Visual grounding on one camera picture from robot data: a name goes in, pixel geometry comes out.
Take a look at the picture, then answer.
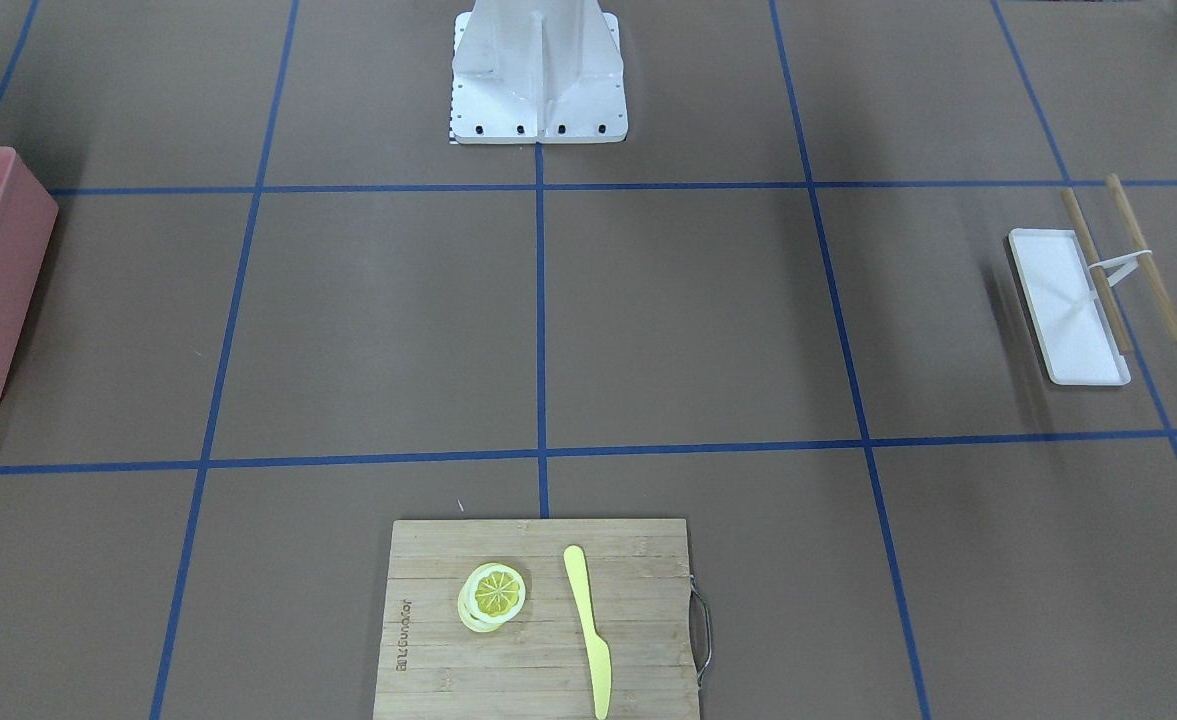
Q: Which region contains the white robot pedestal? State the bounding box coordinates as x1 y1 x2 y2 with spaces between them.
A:
448 1 629 145

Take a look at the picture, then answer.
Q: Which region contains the yellow lemon slice toy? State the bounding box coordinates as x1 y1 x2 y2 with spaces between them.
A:
457 562 527 633

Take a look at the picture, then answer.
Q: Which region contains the bamboo cutting board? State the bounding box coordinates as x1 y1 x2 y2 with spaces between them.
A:
372 519 701 719

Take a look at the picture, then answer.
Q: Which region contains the white towel rack base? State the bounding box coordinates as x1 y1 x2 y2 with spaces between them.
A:
1008 228 1141 387

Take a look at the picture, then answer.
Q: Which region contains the yellow plastic knife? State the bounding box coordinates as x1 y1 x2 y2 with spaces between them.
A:
561 544 614 719

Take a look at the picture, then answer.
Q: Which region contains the wooden rack rod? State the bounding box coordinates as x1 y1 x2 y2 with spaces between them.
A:
1105 173 1177 342
1062 187 1135 354

